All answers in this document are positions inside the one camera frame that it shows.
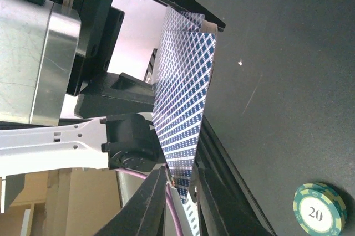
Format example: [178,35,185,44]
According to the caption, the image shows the green chips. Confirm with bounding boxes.
[293,182,347,235]

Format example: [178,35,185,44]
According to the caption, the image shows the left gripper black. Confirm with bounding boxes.
[51,0,154,119]

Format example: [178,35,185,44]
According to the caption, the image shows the black aluminium rail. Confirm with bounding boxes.
[196,117,276,235]

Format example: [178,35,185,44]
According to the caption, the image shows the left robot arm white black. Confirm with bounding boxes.
[1,0,225,179]

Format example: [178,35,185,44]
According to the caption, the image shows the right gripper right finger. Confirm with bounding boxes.
[197,168,272,235]

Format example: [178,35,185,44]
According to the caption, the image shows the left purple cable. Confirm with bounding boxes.
[115,168,185,236]

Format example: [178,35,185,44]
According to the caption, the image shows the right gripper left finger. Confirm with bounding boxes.
[95,166,166,236]

